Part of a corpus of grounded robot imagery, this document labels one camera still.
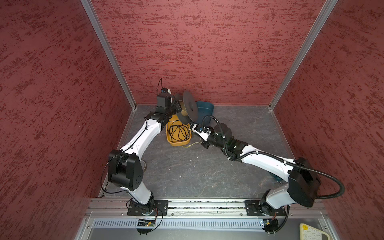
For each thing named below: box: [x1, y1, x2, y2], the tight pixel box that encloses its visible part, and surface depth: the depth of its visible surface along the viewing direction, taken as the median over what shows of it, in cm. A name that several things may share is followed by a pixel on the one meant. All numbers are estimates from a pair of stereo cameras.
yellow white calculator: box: [299, 223, 331, 240], surface depth 68 cm
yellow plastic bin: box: [166, 110, 192, 147], surface depth 105 cm
